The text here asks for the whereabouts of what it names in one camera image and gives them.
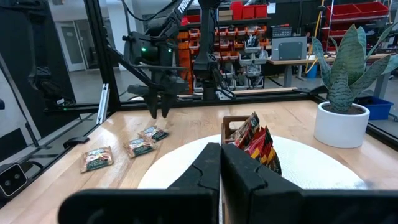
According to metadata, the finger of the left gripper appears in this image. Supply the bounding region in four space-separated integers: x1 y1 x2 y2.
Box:
144 92 159 119
160 92 178 118

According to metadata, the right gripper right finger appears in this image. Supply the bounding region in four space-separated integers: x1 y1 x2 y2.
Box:
221 143 305 224

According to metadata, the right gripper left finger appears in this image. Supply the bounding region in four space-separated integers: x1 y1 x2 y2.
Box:
167 142 222 192

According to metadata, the wooden three-compartment tray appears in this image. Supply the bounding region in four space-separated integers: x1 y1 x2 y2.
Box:
220 114 259 146

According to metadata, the red strawberry tea sachet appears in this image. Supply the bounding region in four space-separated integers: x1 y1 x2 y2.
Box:
245 125 275 158
233 111 261 149

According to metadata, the beige vanilla tea sachet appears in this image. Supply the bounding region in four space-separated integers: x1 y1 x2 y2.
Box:
80 146 114 174
137 125 170 143
123 138 158 159

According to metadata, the silver aluminium extrusion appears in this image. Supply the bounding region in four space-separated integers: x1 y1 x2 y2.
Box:
95 83 111 125

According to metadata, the white round plate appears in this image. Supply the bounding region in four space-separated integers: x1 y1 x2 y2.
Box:
137 133 368 224

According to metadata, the shelf with orange bins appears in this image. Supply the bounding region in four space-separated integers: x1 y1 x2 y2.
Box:
177 12 272 91

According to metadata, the red plastic bin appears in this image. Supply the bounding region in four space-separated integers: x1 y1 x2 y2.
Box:
242 4 269 19
229 1 244 20

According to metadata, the white plant pot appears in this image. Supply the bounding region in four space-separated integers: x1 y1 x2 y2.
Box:
313 101 371 149

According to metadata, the black crate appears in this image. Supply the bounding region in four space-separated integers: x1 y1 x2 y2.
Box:
271 25 293 39

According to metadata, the grey machine box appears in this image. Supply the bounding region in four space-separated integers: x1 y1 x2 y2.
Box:
271 36 308 62

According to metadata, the wooden workbench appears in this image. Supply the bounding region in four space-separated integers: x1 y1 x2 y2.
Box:
266 52 392 100

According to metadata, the blue bucket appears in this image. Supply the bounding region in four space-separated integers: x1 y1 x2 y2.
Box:
305 63 318 79

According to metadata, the black partition panel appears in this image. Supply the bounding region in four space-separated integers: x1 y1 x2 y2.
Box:
0 0 80 162

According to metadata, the blue storage tote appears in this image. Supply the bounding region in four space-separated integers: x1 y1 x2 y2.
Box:
354 95 395 121

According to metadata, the green snake plant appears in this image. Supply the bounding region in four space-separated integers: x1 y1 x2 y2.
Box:
312 21 398 113

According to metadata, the rack of red bins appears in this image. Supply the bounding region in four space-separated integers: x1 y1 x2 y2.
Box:
325 1 390 37

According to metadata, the black frame foot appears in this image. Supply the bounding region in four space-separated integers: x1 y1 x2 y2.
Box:
63 136 91 149

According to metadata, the black table-level camera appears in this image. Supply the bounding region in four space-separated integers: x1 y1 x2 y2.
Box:
0 162 29 200

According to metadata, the yellow cable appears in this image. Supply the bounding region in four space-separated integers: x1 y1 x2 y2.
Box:
305 0 326 75

